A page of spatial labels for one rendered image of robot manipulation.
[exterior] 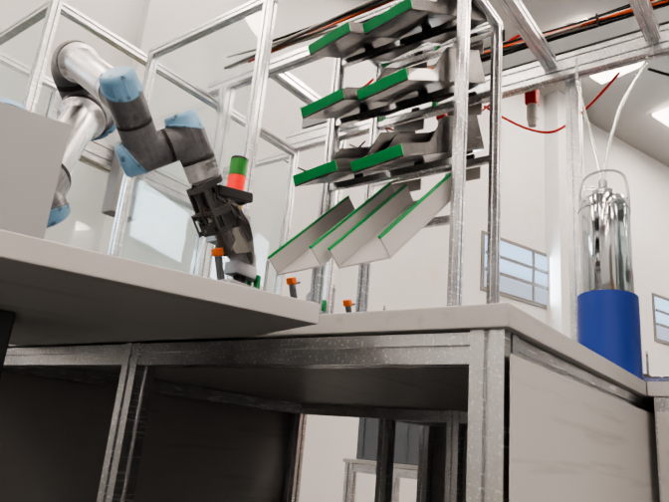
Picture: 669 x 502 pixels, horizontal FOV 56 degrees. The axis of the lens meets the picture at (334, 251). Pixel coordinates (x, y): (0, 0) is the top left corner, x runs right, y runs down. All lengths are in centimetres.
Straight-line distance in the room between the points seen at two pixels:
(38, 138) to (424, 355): 71
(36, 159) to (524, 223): 729
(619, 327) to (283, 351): 104
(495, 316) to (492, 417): 12
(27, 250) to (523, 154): 792
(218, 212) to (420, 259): 539
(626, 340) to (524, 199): 649
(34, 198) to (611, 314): 137
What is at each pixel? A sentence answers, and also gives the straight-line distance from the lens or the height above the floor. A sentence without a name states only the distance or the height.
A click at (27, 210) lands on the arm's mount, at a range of 111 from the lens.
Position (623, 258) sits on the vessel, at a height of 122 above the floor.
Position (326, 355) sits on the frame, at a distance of 93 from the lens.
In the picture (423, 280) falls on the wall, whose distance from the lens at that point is 667.
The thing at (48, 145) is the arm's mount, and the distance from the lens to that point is 115.
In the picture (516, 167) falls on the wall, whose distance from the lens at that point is 825.
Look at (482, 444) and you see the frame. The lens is 79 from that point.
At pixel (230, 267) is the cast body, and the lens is 145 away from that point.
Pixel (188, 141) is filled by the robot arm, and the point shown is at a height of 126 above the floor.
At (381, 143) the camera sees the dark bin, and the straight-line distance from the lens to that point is 136.
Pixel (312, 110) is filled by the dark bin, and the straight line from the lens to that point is 138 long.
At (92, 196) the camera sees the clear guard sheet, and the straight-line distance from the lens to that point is 286.
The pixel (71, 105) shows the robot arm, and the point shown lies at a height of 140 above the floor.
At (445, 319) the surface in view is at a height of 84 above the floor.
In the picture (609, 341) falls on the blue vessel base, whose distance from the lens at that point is 178.
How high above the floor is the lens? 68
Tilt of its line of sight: 17 degrees up
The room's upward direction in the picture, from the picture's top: 5 degrees clockwise
